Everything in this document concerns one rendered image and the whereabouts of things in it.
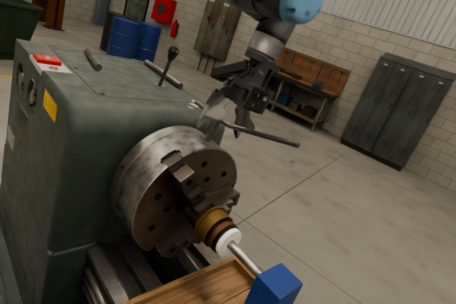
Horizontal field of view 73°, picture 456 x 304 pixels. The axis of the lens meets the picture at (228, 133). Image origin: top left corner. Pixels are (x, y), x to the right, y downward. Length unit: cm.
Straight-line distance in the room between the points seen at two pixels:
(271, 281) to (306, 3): 49
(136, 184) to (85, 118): 18
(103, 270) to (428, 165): 682
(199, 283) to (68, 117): 52
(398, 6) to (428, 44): 97
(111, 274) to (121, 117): 40
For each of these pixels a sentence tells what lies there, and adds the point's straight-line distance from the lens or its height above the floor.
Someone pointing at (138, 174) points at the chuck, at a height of 115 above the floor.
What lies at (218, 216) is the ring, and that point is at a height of 112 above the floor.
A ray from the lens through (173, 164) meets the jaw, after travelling 69.
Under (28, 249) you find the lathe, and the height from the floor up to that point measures 74.
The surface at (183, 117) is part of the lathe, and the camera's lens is 88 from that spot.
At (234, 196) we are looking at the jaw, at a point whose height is 111.
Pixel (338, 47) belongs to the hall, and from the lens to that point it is 746.
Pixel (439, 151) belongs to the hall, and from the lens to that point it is 725.
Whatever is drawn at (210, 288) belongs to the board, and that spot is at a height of 88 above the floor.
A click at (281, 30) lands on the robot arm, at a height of 154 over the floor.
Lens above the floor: 152
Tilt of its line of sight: 19 degrees down
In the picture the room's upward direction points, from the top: 20 degrees clockwise
